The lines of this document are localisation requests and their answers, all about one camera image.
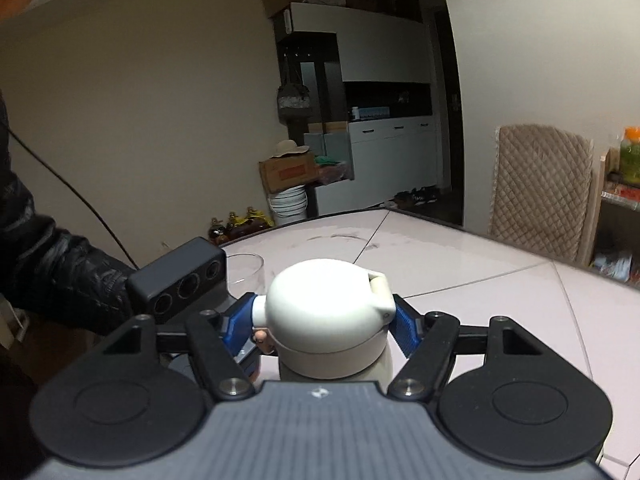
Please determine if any wooden shelf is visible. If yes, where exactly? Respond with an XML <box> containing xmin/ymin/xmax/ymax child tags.
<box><xmin>584</xmin><ymin>147</ymin><xmax>640</xmax><ymax>288</ymax></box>

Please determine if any black cable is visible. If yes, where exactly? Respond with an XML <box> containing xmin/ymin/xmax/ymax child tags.
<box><xmin>0</xmin><ymin>122</ymin><xmax>140</xmax><ymax>270</ymax></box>

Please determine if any straw hat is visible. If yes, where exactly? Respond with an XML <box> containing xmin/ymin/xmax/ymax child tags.
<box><xmin>272</xmin><ymin>139</ymin><xmax>311</xmax><ymax>159</ymax></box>

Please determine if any orange-capped juice bottle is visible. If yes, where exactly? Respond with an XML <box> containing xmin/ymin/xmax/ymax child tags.
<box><xmin>619</xmin><ymin>127</ymin><xmax>640</xmax><ymax>184</ymax></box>

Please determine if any white lidded pitcher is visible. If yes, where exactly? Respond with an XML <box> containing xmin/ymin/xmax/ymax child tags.
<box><xmin>264</xmin><ymin>258</ymin><xmax>397</xmax><ymax>357</ymax></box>

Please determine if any clear glass cup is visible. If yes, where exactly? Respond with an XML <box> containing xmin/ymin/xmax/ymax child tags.
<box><xmin>224</xmin><ymin>253</ymin><xmax>265</xmax><ymax>297</ymax></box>

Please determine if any stack of white bowls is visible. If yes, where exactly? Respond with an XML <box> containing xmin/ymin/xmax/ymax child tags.
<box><xmin>269</xmin><ymin>185</ymin><xmax>307</xmax><ymax>226</ymax></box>

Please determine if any pink plastic bag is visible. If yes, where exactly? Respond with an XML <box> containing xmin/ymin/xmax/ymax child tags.
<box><xmin>317</xmin><ymin>160</ymin><xmax>352</xmax><ymax>187</ymax></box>

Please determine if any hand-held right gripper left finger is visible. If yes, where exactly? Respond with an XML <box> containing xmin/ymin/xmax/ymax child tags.
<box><xmin>106</xmin><ymin>292</ymin><xmax>266</xmax><ymax>402</ymax></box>

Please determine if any grey hanging bag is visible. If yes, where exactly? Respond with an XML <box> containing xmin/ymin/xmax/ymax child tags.
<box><xmin>277</xmin><ymin>55</ymin><xmax>312</xmax><ymax>122</ymax></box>

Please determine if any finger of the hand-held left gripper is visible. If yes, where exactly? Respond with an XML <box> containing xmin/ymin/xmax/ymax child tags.
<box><xmin>233</xmin><ymin>343</ymin><xmax>261</xmax><ymax>379</ymax></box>

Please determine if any pile of shoes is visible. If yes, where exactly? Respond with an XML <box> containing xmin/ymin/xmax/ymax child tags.
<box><xmin>384</xmin><ymin>186</ymin><xmax>442</xmax><ymax>209</ymax></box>

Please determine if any white and black cabinet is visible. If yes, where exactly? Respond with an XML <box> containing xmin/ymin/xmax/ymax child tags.
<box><xmin>273</xmin><ymin>2</ymin><xmax>445</xmax><ymax>217</ymax></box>

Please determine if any brown cardboard box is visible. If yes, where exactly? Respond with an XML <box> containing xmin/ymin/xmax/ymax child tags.
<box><xmin>258</xmin><ymin>152</ymin><xmax>319</xmax><ymax>194</ymax></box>

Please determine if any white bottle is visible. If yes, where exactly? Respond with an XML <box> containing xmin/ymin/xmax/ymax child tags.
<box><xmin>277</xmin><ymin>334</ymin><xmax>395</xmax><ymax>382</ymax></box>

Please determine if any group of amber bottles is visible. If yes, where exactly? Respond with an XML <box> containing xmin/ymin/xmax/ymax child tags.
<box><xmin>207</xmin><ymin>205</ymin><xmax>275</xmax><ymax>247</ymax></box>

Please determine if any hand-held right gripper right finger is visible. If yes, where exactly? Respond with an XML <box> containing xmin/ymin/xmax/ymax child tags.
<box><xmin>389</xmin><ymin>294</ymin><xmax>536</xmax><ymax>402</ymax></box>

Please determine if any dark door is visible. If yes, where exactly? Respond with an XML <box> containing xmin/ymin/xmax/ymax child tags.
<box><xmin>433</xmin><ymin>7</ymin><xmax>465</xmax><ymax>226</ymax></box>

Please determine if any chair with quilted cover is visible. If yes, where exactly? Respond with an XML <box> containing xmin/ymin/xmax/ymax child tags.
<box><xmin>487</xmin><ymin>123</ymin><xmax>597</xmax><ymax>267</ymax></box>

